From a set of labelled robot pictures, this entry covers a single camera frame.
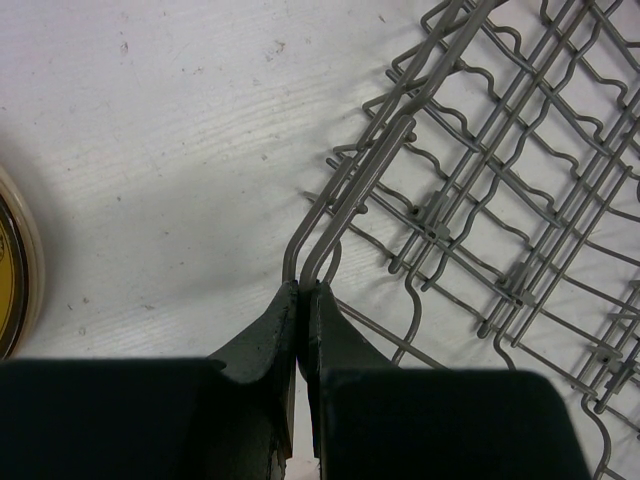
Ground yellow patterned plate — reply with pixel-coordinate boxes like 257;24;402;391
1;198;29;359

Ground grey wire dish rack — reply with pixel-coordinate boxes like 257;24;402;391
282;1;639;479

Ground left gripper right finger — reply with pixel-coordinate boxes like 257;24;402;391
299;283;589;479

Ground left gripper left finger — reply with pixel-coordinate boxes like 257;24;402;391
1;282;298;479

